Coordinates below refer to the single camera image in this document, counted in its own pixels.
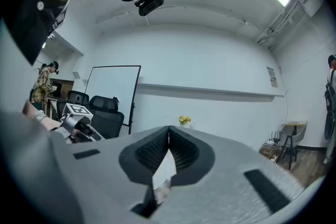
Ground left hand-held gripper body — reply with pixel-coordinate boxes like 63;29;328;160
59;102;106;144

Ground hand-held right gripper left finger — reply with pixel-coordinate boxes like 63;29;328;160
51;125;170;224

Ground whiteboard on black stand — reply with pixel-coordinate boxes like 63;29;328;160
84;65;142;135

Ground person's left forearm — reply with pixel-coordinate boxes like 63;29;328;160
22;99;39;120

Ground person's black clothing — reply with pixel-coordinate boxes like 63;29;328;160
0;0;71;66

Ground black head camera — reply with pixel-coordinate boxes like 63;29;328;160
134;0;165;17

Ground white ceiling pipes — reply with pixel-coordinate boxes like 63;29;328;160
256;5;308;48

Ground person's left hand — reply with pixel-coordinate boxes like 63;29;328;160
41;115;64;132

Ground large white plate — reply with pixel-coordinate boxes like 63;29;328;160
152;151;178;191

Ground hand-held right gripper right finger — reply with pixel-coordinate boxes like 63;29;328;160
156;125;307;224

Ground wooden crate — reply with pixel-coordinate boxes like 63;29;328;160
259;143;283;161

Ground wall poster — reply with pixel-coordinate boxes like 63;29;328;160
266;66;278;89

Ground yellow flower bouquet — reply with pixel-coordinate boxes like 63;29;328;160
178;115;192;126

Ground black office chair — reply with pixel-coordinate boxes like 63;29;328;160
88;95;125;140
56;90;90;121

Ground small wooden table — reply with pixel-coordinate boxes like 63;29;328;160
281;120;308;140

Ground white beaded bracelet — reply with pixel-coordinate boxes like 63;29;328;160
33;110;48;123

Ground white router black antennas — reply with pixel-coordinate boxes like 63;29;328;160
264;131;282;145

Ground gray chair black legs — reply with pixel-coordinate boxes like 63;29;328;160
278;127;307;171

